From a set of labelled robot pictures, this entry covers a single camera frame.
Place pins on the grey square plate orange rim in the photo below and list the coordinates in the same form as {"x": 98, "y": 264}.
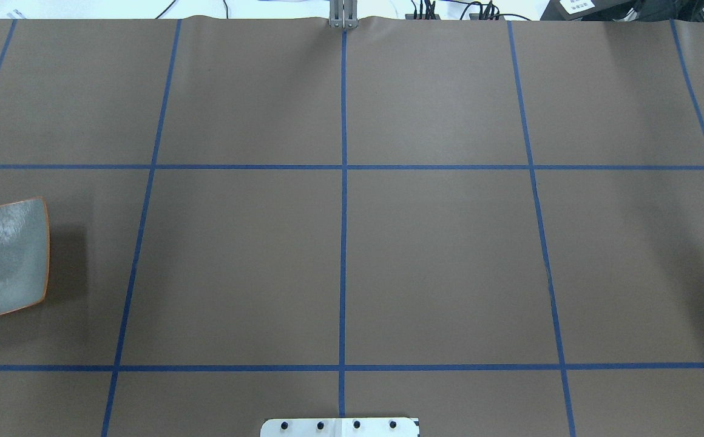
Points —
{"x": 24, "y": 254}

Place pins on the brown table mat blue grid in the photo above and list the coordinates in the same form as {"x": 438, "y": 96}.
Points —
{"x": 494, "y": 227}

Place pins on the black box with label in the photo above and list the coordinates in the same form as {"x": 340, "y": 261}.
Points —
{"x": 591, "y": 11}

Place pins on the aluminium frame post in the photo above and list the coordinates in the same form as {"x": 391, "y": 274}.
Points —
{"x": 343, "y": 14}

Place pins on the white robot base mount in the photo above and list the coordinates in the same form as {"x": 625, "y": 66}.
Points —
{"x": 366, "y": 426}

